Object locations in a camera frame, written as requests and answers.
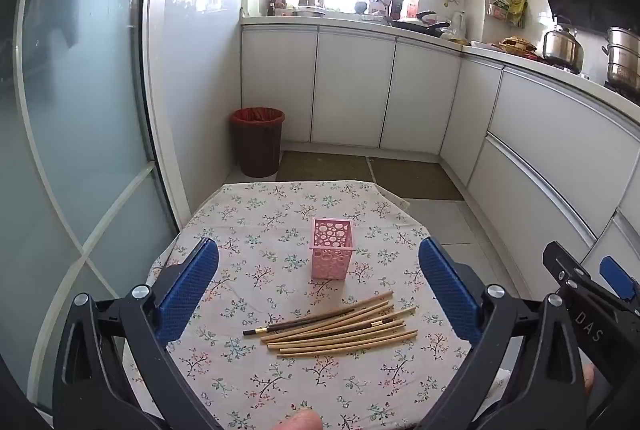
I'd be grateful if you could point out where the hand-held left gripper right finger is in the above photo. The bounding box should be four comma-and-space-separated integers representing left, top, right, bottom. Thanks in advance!
418, 236, 589, 430

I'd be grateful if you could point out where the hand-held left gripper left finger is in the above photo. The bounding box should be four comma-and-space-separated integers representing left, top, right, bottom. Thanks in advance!
52, 236, 221, 430

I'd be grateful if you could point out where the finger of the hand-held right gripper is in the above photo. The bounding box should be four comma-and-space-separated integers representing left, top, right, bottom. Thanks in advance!
542, 239, 632, 377
599, 254, 640, 301

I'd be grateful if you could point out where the pink perforated utensil holder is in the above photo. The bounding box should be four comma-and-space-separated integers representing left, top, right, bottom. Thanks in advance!
310, 217, 355, 281

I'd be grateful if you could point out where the bunch of wooden chopsticks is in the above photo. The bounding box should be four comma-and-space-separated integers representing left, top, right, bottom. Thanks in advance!
262, 290, 419, 357

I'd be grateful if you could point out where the person's left hand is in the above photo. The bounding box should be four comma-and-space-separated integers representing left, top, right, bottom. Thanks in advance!
272, 410, 324, 430

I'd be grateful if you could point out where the floral tablecloth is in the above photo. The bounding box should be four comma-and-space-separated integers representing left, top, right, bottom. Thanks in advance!
122, 180, 501, 430

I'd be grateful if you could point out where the brown floor mat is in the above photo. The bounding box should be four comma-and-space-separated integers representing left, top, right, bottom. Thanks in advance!
369, 157, 464, 202
276, 151, 374, 184

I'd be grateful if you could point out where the brown trash bin red bag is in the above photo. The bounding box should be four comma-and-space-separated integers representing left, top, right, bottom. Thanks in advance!
230, 107, 286, 179

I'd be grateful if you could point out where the frosted glass sliding door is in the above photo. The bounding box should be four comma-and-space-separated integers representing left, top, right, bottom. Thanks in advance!
0, 0, 183, 413

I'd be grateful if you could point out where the steel steamer pot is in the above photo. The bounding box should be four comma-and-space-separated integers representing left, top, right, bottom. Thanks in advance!
602, 26, 640, 90

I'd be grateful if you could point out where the stainless steel pot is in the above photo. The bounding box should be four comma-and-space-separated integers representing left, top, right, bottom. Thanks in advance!
542, 16, 585, 72

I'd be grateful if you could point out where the basket of food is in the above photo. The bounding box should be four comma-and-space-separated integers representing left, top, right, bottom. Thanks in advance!
499, 37, 539, 57

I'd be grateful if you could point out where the white thermos jug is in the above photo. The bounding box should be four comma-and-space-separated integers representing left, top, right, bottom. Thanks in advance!
449, 11, 469, 41

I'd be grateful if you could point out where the black frying pan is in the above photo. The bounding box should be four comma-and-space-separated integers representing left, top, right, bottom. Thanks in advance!
391, 18, 452, 37

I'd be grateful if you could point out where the wall rack with packets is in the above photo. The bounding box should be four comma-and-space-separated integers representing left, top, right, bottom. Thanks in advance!
487, 0, 529, 29

